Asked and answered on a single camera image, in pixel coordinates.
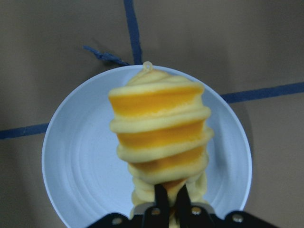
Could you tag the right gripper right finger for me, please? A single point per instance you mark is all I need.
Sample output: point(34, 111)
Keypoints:
point(200, 215)

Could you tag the blue plate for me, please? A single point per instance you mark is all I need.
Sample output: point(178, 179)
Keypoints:
point(86, 180)

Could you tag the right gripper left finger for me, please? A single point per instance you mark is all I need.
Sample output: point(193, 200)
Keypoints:
point(148, 215)

